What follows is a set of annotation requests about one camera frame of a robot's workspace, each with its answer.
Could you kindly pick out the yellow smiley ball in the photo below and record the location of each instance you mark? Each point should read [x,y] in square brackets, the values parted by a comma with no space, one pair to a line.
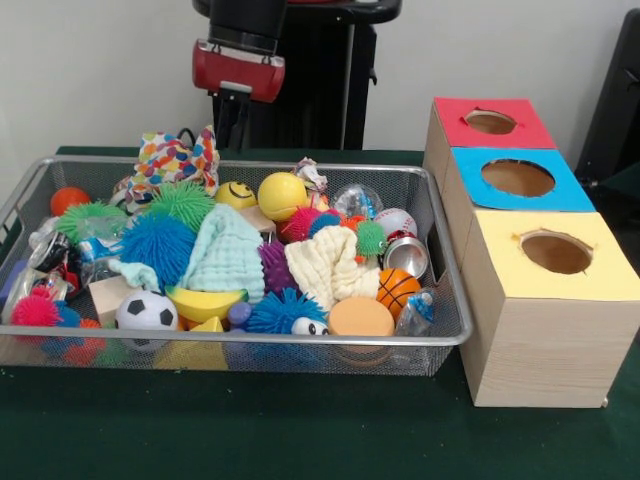
[235,192]

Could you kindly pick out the wooden box with three holes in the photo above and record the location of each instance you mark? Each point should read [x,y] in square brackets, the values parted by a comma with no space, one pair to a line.
[540,350]

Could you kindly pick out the colourful polka dot cloth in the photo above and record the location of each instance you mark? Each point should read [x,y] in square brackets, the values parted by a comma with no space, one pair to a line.
[170,162]

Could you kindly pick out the cream waffle cloth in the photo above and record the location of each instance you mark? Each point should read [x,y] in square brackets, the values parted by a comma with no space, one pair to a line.
[320,265]

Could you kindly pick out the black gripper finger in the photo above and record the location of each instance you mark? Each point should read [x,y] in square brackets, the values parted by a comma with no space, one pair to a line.
[224,117]
[241,120]

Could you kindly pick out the toy basketball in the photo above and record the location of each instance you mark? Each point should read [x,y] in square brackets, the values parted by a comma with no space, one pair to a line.
[397,290]

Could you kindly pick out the mint green cloth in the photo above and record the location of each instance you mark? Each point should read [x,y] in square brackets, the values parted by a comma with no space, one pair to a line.
[225,255]

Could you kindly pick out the orange foam disc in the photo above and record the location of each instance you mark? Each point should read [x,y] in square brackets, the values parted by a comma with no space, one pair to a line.
[360,317]

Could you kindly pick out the blue spiky ball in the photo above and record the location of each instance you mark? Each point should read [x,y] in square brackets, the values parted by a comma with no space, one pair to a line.
[157,242]

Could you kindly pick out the plain yellow ball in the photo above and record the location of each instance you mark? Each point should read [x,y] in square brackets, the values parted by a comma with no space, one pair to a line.
[282,195]

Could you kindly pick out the small orange ball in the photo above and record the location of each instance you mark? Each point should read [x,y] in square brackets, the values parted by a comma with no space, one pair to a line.
[70,199]

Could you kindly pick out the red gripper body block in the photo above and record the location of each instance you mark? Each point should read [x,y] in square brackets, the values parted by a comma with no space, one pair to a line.
[235,70]

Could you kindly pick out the toy soccer ball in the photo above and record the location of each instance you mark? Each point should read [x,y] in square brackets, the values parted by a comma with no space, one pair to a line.
[145,310]

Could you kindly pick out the black upright panel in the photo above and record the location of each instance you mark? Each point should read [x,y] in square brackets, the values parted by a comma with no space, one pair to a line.
[620,100]

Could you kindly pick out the dark green table cloth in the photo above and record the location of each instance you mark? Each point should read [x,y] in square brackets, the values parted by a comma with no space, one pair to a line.
[250,430]

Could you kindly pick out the toy baseball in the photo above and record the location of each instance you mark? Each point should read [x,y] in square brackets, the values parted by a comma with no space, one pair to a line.
[397,220]

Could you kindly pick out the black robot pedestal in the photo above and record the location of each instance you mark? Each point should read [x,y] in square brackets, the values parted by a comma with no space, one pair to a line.
[320,75]

